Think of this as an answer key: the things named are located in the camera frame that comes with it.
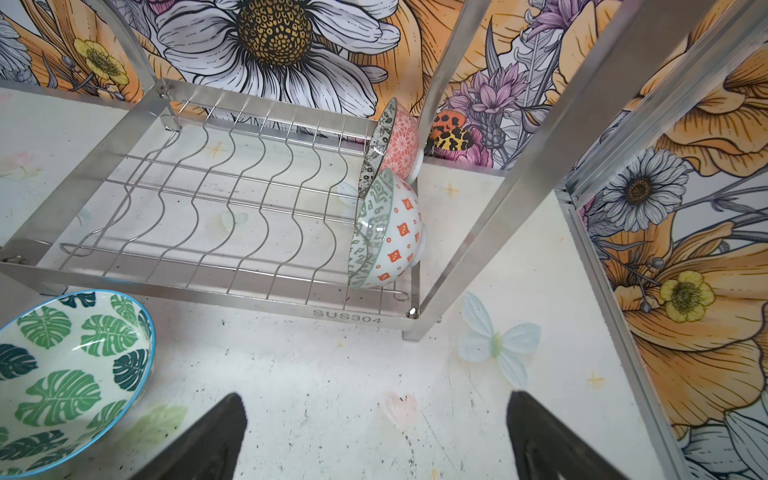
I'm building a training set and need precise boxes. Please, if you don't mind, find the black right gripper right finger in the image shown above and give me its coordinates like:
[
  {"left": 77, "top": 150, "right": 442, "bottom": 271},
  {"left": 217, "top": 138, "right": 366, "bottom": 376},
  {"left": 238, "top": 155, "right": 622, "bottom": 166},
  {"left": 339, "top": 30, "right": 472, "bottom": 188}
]
[{"left": 506, "top": 391, "right": 625, "bottom": 479}]

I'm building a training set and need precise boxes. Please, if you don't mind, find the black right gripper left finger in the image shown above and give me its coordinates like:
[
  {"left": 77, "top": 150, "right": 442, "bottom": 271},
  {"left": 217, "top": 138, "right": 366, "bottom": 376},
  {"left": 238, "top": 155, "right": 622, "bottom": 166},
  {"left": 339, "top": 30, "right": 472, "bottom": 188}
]
[{"left": 132, "top": 392, "right": 247, "bottom": 479}]

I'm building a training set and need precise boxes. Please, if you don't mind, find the green geometric pattern bowl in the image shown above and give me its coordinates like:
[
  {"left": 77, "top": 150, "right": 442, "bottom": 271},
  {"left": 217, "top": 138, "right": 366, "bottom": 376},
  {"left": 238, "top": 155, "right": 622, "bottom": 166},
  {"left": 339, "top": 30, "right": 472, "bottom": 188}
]
[{"left": 348, "top": 169, "right": 426, "bottom": 289}]

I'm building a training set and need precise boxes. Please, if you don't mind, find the black white floral bowl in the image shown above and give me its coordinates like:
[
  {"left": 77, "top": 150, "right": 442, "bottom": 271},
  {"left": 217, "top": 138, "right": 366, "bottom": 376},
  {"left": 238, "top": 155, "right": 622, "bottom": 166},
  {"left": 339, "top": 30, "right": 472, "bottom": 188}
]
[{"left": 358, "top": 98, "right": 423, "bottom": 199}]

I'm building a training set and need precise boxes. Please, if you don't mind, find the stainless steel dish rack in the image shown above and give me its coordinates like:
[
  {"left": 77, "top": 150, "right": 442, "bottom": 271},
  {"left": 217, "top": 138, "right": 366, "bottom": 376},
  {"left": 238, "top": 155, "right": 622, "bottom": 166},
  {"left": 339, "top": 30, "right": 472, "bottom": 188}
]
[{"left": 0, "top": 0, "right": 721, "bottom": 343}]

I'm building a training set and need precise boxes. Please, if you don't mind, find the green leaf print bowl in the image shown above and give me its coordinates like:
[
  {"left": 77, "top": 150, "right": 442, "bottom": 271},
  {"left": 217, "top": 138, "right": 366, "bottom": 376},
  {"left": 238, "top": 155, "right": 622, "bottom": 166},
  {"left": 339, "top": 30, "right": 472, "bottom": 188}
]
[{"left": 1, "top": 290, "right": 157, "bottom": 479}]

